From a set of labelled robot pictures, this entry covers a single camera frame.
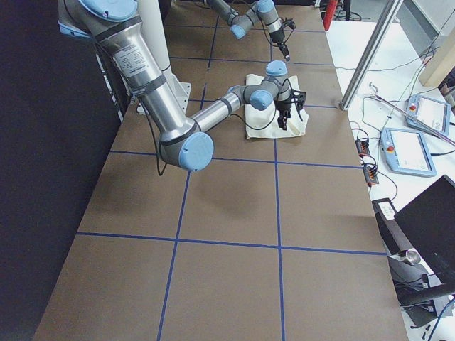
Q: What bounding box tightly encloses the aluminium frame post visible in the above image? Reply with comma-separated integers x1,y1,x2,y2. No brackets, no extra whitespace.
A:
339,0,404,111

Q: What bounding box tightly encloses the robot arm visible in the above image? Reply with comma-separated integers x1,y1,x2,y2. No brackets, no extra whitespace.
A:
203,0,296,62
58,0,306,171

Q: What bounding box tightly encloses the metal cup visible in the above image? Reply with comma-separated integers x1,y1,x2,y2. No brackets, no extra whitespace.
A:
400,249,422,266

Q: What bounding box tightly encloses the black box with label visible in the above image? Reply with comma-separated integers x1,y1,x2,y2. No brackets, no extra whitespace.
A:
372,198,418,261

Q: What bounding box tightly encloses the far teach pendant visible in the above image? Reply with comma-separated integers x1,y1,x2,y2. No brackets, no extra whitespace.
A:
405,94,451,136

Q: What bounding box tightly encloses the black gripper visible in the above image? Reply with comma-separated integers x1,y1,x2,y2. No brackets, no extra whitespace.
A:
276,90,306,130
272,18,295,62

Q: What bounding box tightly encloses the cream long-sleeve cat shirt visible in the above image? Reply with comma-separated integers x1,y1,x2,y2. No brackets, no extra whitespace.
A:
245,73,309,140

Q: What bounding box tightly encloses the near teach pendant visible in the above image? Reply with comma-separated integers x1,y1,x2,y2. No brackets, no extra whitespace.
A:
380,128,437,178

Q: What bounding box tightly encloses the red cylinder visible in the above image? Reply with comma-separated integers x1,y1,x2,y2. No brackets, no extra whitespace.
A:
323,0,338,31

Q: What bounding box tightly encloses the teach pendant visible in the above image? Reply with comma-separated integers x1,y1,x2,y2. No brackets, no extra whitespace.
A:
405,94,451,136
380,128,437,178

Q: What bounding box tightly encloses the black monitor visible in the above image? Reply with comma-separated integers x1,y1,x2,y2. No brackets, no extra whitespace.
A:
395,175,454,283

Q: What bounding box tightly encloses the orange black connector block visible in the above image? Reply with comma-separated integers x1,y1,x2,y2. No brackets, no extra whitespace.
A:
355,139,370,158

